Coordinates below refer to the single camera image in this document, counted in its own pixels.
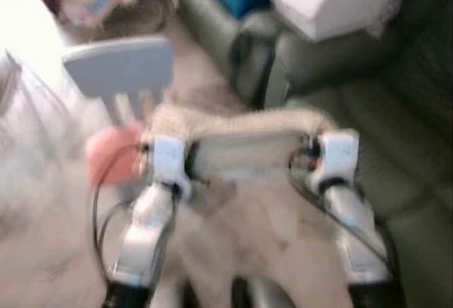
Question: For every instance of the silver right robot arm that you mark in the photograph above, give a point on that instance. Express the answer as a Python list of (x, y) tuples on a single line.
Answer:
[(357, 230)]

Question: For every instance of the white box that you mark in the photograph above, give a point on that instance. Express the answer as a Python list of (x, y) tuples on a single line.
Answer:
[(333, 0)]

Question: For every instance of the dark green leather sofa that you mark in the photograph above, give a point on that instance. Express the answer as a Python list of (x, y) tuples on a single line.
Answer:
[(396, 180)]

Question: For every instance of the light blue children's chair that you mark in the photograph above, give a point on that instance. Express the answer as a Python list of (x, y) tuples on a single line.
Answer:
[(120, 67)]

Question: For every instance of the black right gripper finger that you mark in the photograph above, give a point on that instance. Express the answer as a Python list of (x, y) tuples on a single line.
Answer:
[(296, 158)]

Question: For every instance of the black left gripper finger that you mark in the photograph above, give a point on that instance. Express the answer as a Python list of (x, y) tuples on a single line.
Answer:
[(195, 152)]

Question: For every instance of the beige furry pillow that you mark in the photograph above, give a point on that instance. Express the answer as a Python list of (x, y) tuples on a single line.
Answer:
[(241, 149)]

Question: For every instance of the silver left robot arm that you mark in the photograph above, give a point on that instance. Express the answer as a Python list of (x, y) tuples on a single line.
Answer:
[(141, 237)]

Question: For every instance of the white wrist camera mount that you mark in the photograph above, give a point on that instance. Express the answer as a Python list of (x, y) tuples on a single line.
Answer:
[(336, 156), (168, 163)]

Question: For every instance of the pink cushion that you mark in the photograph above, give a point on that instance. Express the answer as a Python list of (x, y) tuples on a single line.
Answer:
[(113, 158)]

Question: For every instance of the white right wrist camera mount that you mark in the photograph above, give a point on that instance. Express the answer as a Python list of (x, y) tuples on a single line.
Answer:
[(336, 156)]

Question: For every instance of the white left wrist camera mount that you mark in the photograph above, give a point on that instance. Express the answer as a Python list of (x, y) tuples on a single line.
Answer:
[(168, 163)]

